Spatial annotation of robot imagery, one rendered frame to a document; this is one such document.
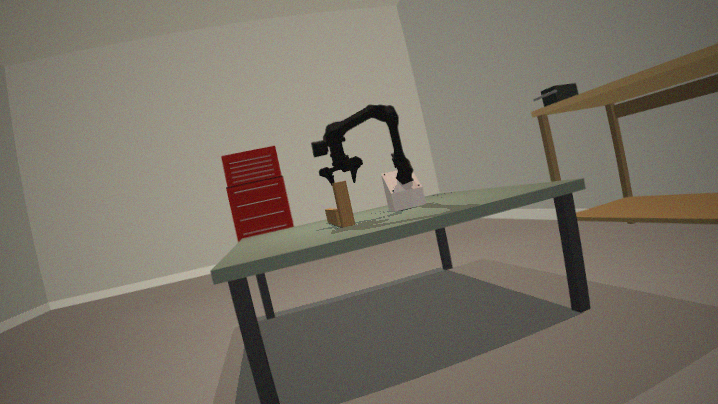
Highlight brown wooden post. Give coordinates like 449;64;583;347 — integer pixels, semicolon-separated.
332;181;355;227

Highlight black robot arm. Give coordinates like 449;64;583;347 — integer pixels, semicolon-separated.
311;104;414;185

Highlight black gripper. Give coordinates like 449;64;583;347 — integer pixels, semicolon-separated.
319;149;363;185

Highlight brown wooden board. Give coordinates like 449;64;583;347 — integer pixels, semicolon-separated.
325;208;341;227

